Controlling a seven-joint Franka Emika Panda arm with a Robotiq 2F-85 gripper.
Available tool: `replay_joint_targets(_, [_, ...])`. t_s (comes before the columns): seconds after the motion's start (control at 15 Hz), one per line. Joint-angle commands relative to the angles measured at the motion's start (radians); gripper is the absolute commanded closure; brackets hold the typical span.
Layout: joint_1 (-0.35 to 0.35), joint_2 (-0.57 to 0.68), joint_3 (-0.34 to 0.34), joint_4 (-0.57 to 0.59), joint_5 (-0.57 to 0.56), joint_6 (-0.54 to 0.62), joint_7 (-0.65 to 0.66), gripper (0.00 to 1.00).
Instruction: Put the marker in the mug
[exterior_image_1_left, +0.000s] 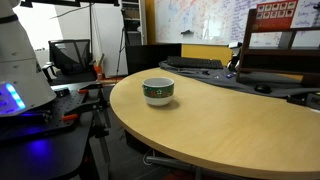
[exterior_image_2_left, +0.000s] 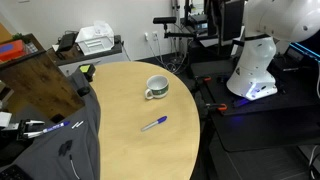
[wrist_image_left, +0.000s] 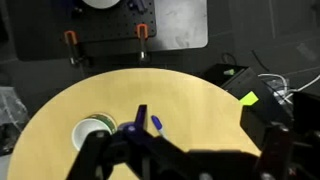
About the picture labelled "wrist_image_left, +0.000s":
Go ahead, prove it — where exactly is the left orange black clamp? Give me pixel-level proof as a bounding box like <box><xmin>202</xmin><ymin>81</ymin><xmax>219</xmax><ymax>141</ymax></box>
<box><xmin>64</xmin><ymin>30</ymin><xmax>87</xmax><ymax>66</ymax></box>

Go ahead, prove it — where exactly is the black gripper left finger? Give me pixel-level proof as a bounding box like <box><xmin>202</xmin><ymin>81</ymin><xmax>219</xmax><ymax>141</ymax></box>
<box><xmin>66</xmin><ymin>130</ymin><xmax>111</xmax><ymax>180</ymax></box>

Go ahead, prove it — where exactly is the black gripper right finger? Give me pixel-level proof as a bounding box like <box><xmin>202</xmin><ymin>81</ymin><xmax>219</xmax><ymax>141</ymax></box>
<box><xmin>256</xmin><ymin>125</ymin><xmax>293</xmax><ymax>180</ymax></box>

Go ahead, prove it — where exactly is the white cable bundle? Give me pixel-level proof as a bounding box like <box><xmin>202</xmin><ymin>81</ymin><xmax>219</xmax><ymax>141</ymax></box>
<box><xmin>257</xmin><ymin>73</ymin><xmax>320</xmax><ymax>104</ymax></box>

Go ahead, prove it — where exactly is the orange black clamp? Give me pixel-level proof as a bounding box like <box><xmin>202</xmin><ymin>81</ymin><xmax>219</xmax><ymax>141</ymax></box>
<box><xmin>136</xmin><ymin>23</ymin><xmax>149</xmax><ymax>62</ymax></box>
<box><xmin>64</xmin><ymin>30</ymin><xmax>87</xmax><ymax>66</ymax></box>

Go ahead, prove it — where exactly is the right orange black clamp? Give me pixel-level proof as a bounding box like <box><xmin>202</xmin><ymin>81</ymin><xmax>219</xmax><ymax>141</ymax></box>
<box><xmin>136</xmin><ymin>23</ymin><xmax>149</xmax><ymax>62</ymax></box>

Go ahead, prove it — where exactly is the blue capped white marker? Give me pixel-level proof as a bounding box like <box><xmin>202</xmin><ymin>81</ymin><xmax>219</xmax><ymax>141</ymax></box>
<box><xmin>151</xmin><ymin>115</ymin><xmax>167</xmax><ymax>138</ymax></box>

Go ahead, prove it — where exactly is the black box with green notes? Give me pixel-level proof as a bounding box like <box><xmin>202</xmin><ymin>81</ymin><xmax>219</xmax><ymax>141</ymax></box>
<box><xmin>202</xmin><ymin>64</ymin><xmax>292</xmax><ymax>149</ymax></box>

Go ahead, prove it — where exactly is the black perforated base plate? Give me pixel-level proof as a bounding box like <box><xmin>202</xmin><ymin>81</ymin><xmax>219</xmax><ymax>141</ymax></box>
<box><xmin>63</xmin><ymin>0</ymin><xmax>157</xmax><ymax>42</ymax></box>

